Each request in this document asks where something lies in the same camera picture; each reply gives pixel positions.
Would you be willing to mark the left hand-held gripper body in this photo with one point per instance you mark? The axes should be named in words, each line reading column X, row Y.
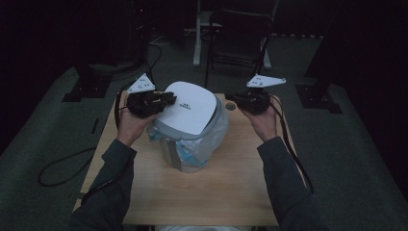
column 144, row 104

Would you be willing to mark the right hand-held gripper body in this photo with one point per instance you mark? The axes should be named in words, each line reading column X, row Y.
column 255, row 101

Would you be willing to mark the grey trash can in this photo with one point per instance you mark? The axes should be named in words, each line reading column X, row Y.
column 219, row 112

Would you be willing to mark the white trash can lid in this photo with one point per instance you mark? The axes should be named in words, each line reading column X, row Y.
column 189, row 106

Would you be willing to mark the person's right hand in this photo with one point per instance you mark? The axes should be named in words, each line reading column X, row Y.
column 264, row 125

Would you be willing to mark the person's left hand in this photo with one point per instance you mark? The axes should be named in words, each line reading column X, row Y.
column 131, row 128

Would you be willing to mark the round table grommet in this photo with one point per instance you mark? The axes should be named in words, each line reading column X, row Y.
column 230, row 106

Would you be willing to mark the clear plastic trash bag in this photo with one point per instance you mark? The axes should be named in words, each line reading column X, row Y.
column 210, row 144

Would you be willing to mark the grey round stand base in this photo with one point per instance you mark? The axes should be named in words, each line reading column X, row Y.
column 106, row 67

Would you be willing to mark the black floor tape strip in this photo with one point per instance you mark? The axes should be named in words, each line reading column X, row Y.
column 95, row 125

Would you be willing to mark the black folding chair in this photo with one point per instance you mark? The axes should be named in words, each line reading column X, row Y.
column 237, row 41

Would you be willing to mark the black stand base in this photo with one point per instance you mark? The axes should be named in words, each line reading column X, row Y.
column 89, row 88
column 312, row 96

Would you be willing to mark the grey tape piece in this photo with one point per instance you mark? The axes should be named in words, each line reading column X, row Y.
column 80, row 195

